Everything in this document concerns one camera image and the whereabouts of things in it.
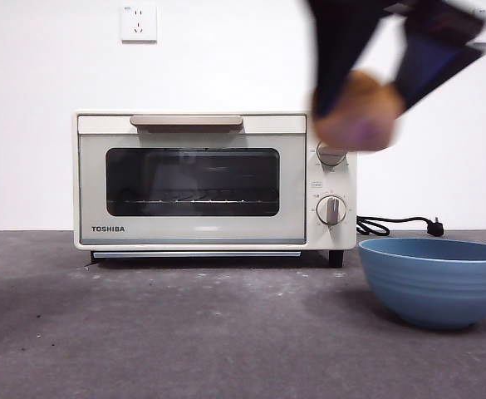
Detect cream Toshiba toaster oven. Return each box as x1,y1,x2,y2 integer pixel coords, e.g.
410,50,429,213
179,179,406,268
73,108,358,268

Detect small cream oven knob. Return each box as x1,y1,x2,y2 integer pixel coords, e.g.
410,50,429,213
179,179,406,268
316,195,348,226

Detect wire oven rack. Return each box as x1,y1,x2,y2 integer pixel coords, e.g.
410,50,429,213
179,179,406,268
107,199,279,205

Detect black power cable with plug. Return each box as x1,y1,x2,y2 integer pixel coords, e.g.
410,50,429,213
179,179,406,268
356,214,446,238

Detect brown potato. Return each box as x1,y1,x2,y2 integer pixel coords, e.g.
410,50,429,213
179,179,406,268
311,70,405,153

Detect blue ribbed bowl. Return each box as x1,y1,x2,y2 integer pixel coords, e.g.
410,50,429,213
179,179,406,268
357,237,486,332

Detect glass oven door with handle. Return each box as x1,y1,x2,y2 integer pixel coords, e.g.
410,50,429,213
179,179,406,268
77,114,308,246

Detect large cream oven knob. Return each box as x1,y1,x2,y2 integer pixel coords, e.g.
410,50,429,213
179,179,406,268
316,140,349,167

